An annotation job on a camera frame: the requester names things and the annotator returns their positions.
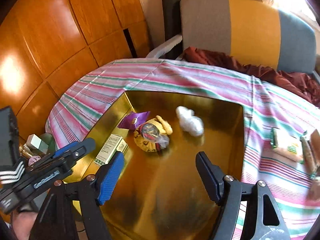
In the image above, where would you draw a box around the striped pink green bedsheet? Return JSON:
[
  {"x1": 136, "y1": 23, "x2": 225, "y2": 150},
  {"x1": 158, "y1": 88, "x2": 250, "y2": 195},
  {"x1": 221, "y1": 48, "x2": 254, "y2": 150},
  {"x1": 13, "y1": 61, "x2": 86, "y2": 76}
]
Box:
[{"x1": 46, "y1": 59, "x2": 319, "y2": 239}]

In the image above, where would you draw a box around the purple snack packet in box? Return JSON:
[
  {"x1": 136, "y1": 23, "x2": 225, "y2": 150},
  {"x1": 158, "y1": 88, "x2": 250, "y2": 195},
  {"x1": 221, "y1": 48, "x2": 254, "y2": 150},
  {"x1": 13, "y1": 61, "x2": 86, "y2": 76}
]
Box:
[{"x1": 117, "y1": 111, "x2": 150, "y2": 131}]

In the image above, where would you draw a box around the mustard yellow knitted sock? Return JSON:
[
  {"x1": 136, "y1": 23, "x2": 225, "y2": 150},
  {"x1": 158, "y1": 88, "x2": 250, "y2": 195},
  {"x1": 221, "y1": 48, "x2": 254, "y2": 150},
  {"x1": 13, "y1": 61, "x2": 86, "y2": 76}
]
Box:
[{"x1": 133, "y1": 115, "x2": 173, "y2": 152}]

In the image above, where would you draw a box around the black rolled mat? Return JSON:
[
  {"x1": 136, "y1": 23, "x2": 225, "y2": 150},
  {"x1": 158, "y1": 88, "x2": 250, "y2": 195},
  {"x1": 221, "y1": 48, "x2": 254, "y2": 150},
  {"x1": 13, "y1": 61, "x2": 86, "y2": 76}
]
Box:
[{"x1": 162, "y1": 0, "x2": 183, "y2": 60}]

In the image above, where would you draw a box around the brown cake packet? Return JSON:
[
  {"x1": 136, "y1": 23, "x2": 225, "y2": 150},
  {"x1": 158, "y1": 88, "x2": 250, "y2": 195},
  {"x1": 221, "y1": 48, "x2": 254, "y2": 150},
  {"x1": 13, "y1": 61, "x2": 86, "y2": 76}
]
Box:
[{"x1": 300, "y1": 129, "x2": 319, "y2": 179}]

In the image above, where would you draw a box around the yellow green snack packet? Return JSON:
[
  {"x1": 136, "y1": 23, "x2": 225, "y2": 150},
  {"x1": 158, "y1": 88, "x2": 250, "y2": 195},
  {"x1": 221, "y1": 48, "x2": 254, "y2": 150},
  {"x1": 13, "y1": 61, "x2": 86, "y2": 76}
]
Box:
[{"x1": 270, "y1": 127, "x2": 303, "y2": 163}]

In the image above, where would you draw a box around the gold tray box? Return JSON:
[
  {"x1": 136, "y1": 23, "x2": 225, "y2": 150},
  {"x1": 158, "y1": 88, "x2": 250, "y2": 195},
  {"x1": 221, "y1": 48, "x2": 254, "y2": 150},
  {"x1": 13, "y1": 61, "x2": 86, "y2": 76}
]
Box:
[{"x1": 67, "y1": 91, "x2": 244, "y2": 239}]

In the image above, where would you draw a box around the dark red blanket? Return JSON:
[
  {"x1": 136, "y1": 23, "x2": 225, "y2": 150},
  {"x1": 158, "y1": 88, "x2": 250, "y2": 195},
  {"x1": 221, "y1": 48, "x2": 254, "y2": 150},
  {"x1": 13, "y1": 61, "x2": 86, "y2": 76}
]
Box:
[{"x1": 183, "y1": 47, "x2": 319, "y2": 107}]

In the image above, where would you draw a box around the person's left hand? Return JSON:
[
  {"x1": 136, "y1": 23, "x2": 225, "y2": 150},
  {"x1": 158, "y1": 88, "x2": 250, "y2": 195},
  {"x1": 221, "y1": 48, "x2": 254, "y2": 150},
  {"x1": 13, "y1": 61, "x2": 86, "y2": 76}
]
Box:
[{"x1": 12, "y1": 211, "x2": 38, "y2": 240}]

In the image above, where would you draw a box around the green white carton in box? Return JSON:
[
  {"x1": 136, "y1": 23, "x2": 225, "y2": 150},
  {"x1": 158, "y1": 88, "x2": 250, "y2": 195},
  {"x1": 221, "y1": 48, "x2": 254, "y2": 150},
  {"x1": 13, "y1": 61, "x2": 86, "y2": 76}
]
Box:
[{"x1": 94, "y1": 134, "x2": 128, "y2": 166}]

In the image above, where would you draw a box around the orange wooden wardrobe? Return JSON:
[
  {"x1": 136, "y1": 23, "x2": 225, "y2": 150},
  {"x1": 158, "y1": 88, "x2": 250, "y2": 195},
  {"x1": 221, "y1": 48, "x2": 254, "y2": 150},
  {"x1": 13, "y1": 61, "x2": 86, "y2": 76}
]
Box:
[{"x1": 1, "y1": 0, "x2": 152, "y2": 141}]

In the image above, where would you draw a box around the grey yellow blue headboard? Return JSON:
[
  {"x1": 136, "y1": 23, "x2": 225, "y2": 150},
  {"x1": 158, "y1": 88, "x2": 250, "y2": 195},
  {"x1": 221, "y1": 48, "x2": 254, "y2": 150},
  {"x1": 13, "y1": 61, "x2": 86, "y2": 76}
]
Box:
[{"x1": 180, "y1": 0, "x2": 316, "y2": 74}]

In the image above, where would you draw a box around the white plastic bag in box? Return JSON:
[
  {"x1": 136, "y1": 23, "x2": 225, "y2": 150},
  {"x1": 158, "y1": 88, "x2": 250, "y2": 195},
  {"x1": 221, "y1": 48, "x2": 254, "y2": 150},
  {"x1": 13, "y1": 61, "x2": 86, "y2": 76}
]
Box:
[{"x1": 176, "y1": 106, "x2": 204, "y2": 137}]

